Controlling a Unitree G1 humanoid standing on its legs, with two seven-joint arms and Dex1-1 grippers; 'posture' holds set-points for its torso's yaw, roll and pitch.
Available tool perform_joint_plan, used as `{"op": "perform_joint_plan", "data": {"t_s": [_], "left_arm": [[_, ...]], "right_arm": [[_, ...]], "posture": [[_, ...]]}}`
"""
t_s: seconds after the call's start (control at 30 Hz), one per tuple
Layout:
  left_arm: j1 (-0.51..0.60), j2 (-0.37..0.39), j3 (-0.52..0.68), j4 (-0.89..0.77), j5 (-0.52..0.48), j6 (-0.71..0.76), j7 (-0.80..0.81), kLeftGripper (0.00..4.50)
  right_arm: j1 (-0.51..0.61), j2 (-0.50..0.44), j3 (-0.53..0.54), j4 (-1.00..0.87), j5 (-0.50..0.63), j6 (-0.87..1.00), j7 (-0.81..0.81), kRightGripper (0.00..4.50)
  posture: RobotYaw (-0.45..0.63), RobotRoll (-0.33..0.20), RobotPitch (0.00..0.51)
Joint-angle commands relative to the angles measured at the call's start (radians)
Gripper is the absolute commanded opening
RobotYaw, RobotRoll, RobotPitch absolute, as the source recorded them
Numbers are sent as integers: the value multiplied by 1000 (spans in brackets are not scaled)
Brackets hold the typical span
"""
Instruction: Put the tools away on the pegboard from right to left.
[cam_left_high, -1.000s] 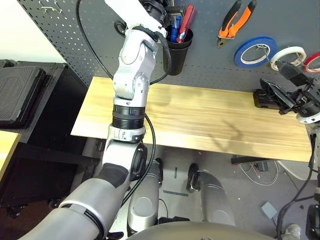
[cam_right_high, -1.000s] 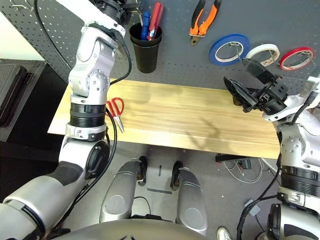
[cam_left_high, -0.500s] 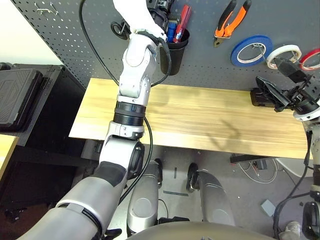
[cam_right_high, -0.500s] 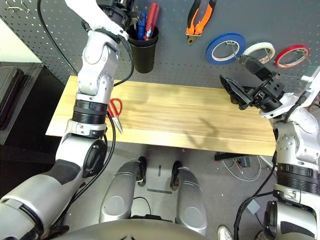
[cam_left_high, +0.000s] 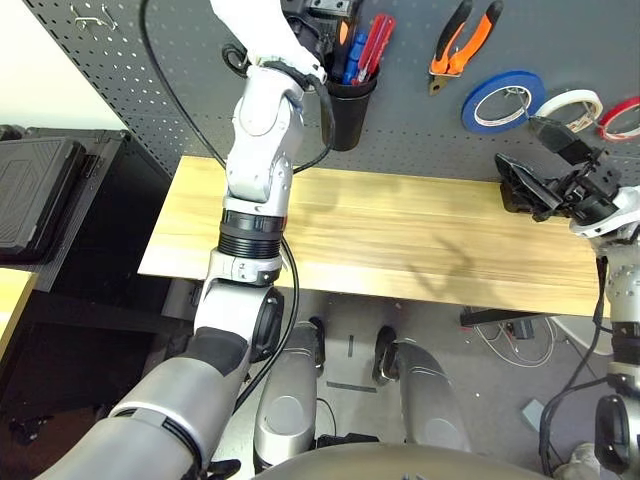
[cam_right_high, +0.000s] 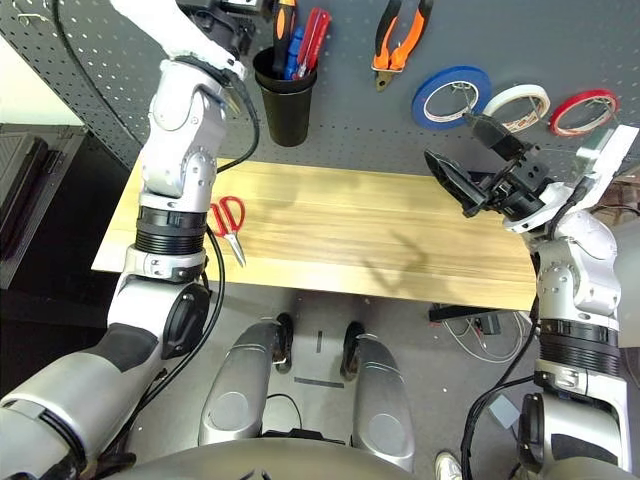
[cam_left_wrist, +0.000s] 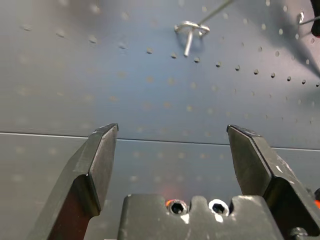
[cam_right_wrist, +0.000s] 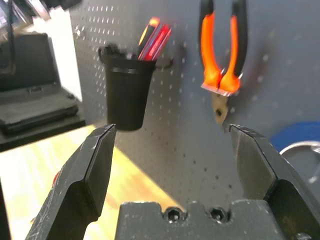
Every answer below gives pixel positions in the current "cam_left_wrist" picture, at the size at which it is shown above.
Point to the grey metal pegboard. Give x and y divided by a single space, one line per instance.
75 75

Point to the silver peg hook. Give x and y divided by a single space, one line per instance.
188 42

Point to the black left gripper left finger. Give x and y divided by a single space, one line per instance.
75 195

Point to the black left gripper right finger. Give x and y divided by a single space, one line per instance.
287 200

